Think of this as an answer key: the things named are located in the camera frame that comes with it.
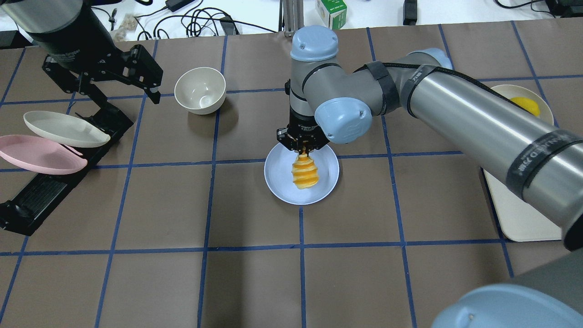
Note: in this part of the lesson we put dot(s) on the pink plate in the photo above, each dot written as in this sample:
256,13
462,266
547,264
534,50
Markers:
40,155

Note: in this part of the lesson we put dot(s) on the yellow lemon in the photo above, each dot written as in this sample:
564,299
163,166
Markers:
528,105

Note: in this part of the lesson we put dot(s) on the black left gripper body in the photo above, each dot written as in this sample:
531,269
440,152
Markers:
69,60

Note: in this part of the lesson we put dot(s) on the green white box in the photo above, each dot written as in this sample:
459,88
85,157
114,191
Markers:
332,12

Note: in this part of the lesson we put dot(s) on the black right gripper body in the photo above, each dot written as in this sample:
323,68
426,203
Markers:
302,125

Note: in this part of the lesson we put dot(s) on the cream rectangular tray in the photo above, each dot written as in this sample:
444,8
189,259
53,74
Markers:
519,221

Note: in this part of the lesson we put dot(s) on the round cream lemon plate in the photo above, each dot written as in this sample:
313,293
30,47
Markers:
507,91

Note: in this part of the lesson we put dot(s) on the bag of wooden pieces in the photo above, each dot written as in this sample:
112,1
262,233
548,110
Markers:
126,29

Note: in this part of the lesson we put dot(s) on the black dish rack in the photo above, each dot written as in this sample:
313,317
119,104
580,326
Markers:
25,213

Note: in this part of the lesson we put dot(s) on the blue plate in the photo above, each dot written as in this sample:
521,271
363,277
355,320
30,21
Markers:
279,177

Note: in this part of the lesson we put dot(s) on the aluminium frame post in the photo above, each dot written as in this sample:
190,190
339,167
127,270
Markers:
291,16

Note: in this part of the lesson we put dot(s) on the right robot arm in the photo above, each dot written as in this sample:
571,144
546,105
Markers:
538,162

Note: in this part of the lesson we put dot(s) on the black power adapter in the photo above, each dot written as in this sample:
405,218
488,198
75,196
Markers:
175,5

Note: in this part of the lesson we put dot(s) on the yellow spiral bread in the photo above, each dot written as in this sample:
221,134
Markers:
305,172

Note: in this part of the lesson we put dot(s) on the cream ceramic bowl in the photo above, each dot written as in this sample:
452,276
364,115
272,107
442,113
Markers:
201,91

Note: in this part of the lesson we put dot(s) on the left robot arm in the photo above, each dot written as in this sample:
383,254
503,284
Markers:
45,16

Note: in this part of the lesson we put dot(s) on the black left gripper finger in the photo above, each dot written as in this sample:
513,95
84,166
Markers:
147,73

